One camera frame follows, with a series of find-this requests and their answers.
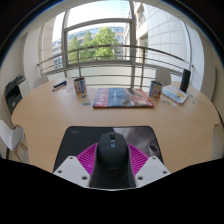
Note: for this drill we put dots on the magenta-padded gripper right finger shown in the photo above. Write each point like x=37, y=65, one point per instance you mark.
x=152, y=169

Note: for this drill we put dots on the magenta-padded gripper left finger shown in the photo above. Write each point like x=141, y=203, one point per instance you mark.
x=70, y=169

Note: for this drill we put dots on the black computer mouse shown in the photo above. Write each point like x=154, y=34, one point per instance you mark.
x=112, y=160

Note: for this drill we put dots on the black printed mouse pad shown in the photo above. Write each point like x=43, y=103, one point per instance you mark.
x=80, y=138

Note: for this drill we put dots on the white chair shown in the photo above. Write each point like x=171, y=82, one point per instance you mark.
x=10, y=135
x=163, y=76
x=40, y=82

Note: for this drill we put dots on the red and blue magazine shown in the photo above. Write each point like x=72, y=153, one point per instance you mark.
x=121, y=97

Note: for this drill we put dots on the white and blue booklet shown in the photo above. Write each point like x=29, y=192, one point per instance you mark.
x=176, y=94

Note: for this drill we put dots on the white printed mug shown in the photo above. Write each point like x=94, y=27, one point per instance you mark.
x=155, y=89
x=80, y=85

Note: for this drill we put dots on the dark stapler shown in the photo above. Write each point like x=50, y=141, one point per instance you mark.
x=59, y=85

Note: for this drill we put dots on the black upright speaker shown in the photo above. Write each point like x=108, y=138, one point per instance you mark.
x=185, y=80

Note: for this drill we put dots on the grey metal balcony railing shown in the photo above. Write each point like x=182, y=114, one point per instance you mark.
x=110, y=47

